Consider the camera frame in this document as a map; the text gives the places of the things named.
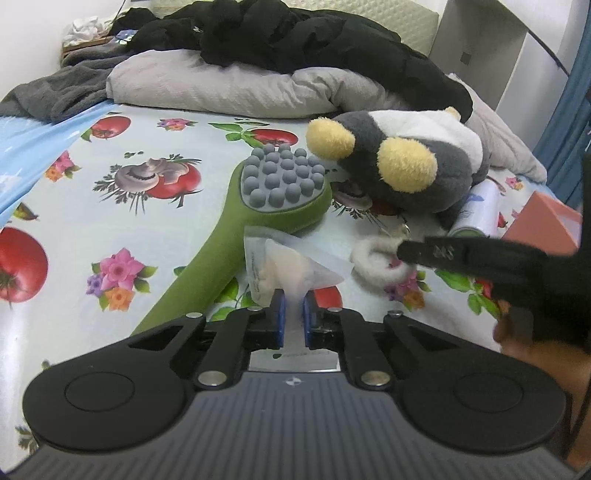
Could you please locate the person's right hand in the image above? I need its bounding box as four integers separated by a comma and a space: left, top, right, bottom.
493, 318, 591, 464

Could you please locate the white spray can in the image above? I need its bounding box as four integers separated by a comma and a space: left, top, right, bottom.
445, 178, 502, 239

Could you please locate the white fluffy hair ring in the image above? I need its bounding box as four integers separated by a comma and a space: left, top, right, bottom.
349, 235, 419, 283

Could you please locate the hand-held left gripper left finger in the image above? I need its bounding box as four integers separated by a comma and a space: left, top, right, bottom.
111, 290, 286, 391

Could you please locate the dark grey blanket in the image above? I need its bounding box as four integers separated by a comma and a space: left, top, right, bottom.
0, 43, 117, 126

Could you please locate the black puffer jacket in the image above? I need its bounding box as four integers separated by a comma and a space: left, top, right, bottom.
113, 0, 475, 124

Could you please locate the clear plastic packet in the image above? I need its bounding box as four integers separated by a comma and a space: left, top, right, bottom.
243, 224, 346, 308

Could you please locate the fruit printed tablecloth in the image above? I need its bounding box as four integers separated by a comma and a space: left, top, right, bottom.
0, 104, 579, 463

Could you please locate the light grey duvet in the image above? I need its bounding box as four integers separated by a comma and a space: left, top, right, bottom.
106, 48, 549, 184

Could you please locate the green massage brush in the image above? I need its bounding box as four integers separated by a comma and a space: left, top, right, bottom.
129, 143, 332, 339

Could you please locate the grey penguin plush toy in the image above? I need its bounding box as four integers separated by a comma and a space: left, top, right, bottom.
305, 106, 491, 230

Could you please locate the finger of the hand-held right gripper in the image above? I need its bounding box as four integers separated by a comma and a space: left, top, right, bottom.
396, 235, 551, 290

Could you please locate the blue curtain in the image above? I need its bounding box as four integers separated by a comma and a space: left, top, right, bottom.
533, 0, 591, 214

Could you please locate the orange cardboard box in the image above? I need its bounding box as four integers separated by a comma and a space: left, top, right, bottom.
501, 191, 584, 257

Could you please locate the crumpled white cloth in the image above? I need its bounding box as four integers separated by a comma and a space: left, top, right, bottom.
62, 16, 115, 47

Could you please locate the grey wardrobe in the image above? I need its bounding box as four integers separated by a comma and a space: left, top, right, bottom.
429, 0, 579, 112

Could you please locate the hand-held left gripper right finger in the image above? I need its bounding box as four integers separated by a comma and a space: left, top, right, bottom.
302, 292, 486, 391

